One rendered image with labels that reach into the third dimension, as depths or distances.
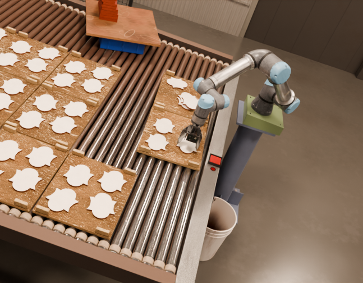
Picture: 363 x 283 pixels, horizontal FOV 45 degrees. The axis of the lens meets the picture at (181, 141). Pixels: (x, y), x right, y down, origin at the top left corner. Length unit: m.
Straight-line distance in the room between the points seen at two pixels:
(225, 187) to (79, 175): 1.51
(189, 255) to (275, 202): 1.93
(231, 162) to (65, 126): 1.33
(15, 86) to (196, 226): 1.25
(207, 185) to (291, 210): 1.63
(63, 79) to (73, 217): 1.00
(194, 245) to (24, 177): 0.82
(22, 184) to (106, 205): 0.38
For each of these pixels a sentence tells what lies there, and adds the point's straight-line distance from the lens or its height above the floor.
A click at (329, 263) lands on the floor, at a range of 3.67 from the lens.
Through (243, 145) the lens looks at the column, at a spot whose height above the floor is 0.67.
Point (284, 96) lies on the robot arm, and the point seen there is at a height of 1.20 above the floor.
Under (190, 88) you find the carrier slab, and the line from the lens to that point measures 2.93.
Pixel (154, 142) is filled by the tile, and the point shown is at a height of 0.95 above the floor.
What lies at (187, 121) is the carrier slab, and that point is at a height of 0.94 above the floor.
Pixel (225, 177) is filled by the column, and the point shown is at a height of 0.33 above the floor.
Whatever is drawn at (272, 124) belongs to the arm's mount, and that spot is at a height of 0.94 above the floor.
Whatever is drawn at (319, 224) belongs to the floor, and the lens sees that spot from 3.89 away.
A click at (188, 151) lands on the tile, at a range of 2.41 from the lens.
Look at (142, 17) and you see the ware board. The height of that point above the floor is 1.04.
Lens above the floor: 2.49
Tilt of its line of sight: 39 degrees down
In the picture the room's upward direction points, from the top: 20 degrees clockwise
